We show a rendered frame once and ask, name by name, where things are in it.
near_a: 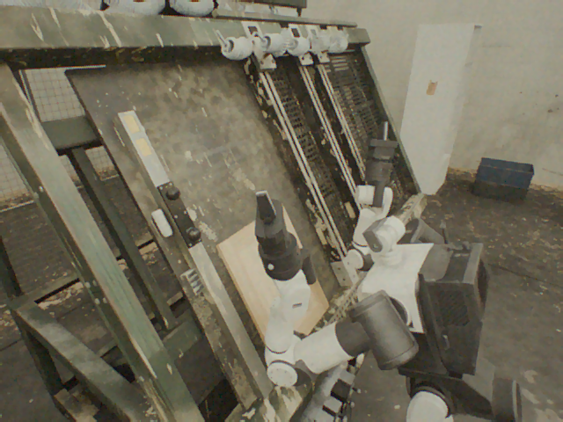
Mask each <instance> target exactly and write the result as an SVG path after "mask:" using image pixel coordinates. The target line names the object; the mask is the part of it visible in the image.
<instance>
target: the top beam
mask: <svg viewBox="0 0 563 422"><path fill-rule="evenodd" d="M240 22H241V21H238V20H225V19H214V18H189V17H175V16H162V15H148V14H134V13H120V12H107V11H88V10H81V9H67V8H54V7H39V6H26V5H13V4H12V5H0V61H4V62H8V66H9V67H10V69H11V70H19V69H27V70H33V69H60V68H75V67H89V66H104V65H118V64H131V63H146V62H174V61H188V60H189V61H202V60H216V59H230V58H227V57H225V56H224V55H223V52H222V44H223V41H222V40H221V39H220V37H219V36H218V34H217V33H216V31H219V33H220V34H221V35H222V36H223V38H224V40H226V39H228V38H235V39H238V38H240V37H245V38H246V35H245V32H244V30H243V27H242V26H241V24H240ZM257 23H258V25H259V27H260V30H261V32H262V34H263V35H264V34H266V33H270V34H274V33H279V34H280V32H282V30H283V29H284V28H281V25H280V23H266V22H257ZM341 32H342V33H343V34H344V36H340V37H344V38H343V39H345V37H346V36H347V34H348V36H347V38H346V41H347V48H346V49H345V50H344V51H355V50H356V49H357V48H359V47H366V46H367V45H368V44H370V43H371V41H370V39H369V36H368V33H367V30H366V29H362V28H346V27H343V31H341Z"/></svg>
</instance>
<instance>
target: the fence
mask: <svg viewBox="0 0 563 422"><path fill-rule="evenodd" d="M130 114H133V116H134V118H135V121H136V123H137V125H138V127H139V128H140V130H141V131H140V132H136V133H133V134H131V132H130V130H129V128H128V125H127V123H126V121H125V120H124V118H123V116H126V115H130ZM113 123H114V125H115V126H116V127H117V129H118V131H119V133H120V135H121V138H122V140H123V141H124V143H125V145H126V147H127V149H128V151H129V153H130V155H131V156H132V157H133V159H134V161H135V164H136V166H137V168H138V170H139V172H141V174H142V176H143V179H144V181H145V183H146V185H147V187H148V188H149V190H150V193H151V194H152V196H153V198H154V200H155V201H156V203H157V205H158V207H159V209H160V208H161V209H162V210H163V212H164V214H165V217H166V219H167V221H168V222H169V226H170V228H171V230H172V236H173V237H174V238H175V240H176V242H177V244H178V246H179V248H180V250H181V252H182V254H183V256H184V258H185V260H186V262H187V263H188V265H189V267H190V269H194V268H195V269H196V270H197V272H198V273H199V275H200V276H201V279H202V281H203V283H204V285H205V287H206V288H205V289H204V290H203V291H202V292H203V294H204V295H205V297H206V301H207V303H208V305H209V307H210V308H211V310H212V312H213V314H214V315H215V317H216V320H217V322H218V323H219V325H220V327H221V328H222V330H223V333H224V335H225V337H226V338H227V340H228V342H229V344H230V347H231V349H232V350H233V352H234V353H235V355H236V357H237V359H238V362H239V364H240V366H241V369H242V371H243V373H245V376H246V378H247V380H248V382H249V383H250V385H251V387H252V390H253V392H254V394H255V395H256V397H258V398H263V399H266V398H267V396H268V395H269V393H270V392H271V391H272V389H273V388H274V385H273V383H272V381H271V379H270V378H269V376H268V374H267V371H266V370H265V368H264V366H263V364H262V362H261V360H260V358H259V356H258V354H257V353H256V351H255V349H254V347H253V345H252V342H251V340H250V339H249V337H248V335H247V333H246V331H245V328H244V325H243V323H242V321H241V319H240V317H239V315H238V313H237V311H236V310H235V308H234V306H233V304H232V302H231V301H230V298H229V296H228V295H227V293H226V291H225V289H224V287H223V284H222V282H221V281H220V279H219V277H218V275H217V273H216V270H215V269H214V267H213V264H212V262H211V260H210V258H209V256H208V254H207V252H206V250H205V248H204V247H203V245H202V243H201V242H200V243H198V244H197V245H195V246H194V247H192V248H190V249H188V248H187V246H186V243H185V241H184V239H183V237H182V236H181V234H180V233H179V230H178V229H177V227H176V225H175V223H174V221H173V219H172V217H171V215H170V213H169V209H168V207H167V206H166V204H165V202H164V201H163V199H162V197H161V195H160V193H159V191H158V189H157V187H158V186H160V185H162V184H165V183H166V182H169V179H168V178H167V176H166V174H165V171H164V167H163V165H162V164H161V162H160V161H159V159H158V157H157V154H156V152H155V150H154V149H153V147H152V145H151V143H150V140H149V138H148V137H147V135H146V134H145V132H144V130H143V127H142V125H141V123H140V121H139V120H138V118H137V116H136V114H135V111H128V112H124V113H117V114H116V115H115V116H114V117H113ZM142 138H144V139H145V141H146V142H147V143H148V145H149V147H150V150H151V152H152V155H150V156H145V157H143V154H142V152H141V151H140V149H139V147H138V145H137V143H136V142H135V140H138V139H142Z"/></svg>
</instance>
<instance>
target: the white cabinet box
mask: <svg viewBox="0 0 563 422"><path fill-rule="evenodd" d="M482 29H483V25H481V24H477V23H456V24H419V27H418V32H417V38H416V43H415V49H414V54H413V64H412V69H411V75H410V80H409V85H408V91H407V96H406V105H405V110H404V115H403V120H402V126H401V131H400V139H401V141H402V143H403V145H404V148H405V150H406V153H407V156H408V158H409V160H410V163H411V165H412V167H413V171H414V173H415V176H416V178H417V180H418V182H419V185H420V189H421V191H422V192H424V194H427V195H434V194H435V193H436V191H437V190H438V189H439V187H440V186H441V185H442V183H443V181H444V179H445V175H446V171H447V168H448V164H449V160H450V153H451V150H452V147H453V143H454V140H455V136H456V132H457V125H458V122H459V118H460V116H461V114H462V111H463V107H464V101H465V97H466V92H467V89H468V85H469V82H470V78H471V75H472V69H473V65H474V61H475V57H476V53H477V50H478V46H479V40H480V36H481V33H482Z"/></svg>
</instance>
